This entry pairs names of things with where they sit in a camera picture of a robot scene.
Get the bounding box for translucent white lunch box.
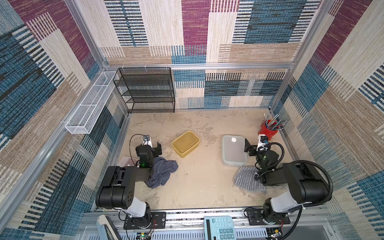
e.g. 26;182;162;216
222;135;248;167

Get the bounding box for aluminium front rail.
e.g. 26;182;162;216
76;206;333;234

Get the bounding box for red pen holder cup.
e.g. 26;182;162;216
258;123;278;140

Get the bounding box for pens in red cup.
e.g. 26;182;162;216
261;115;288;131

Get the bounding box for white handheld device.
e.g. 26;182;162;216
97;215;122;240

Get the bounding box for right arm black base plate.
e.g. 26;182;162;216
244;207;291;226

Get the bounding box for teal calculator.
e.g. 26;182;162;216
204;216;237;240

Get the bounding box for yellow lunch box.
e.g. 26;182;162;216
171;131;200;158

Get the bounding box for grey striped cloth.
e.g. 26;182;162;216
233;166;268;194

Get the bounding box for pink calculator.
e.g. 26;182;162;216
117;156;138;167

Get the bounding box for black wire mesh shelf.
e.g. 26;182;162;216
114;67;176;114

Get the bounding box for white wire mesh basket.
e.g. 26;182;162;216
65;72;116;135

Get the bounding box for dark blue cloth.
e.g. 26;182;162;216
145;157;179;189

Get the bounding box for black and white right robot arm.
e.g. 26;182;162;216
244;135;334;225

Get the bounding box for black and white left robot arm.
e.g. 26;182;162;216
96;143;166;230

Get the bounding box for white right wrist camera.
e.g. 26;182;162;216
257;135;269;152

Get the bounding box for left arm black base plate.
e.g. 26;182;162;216
123;212;167;230

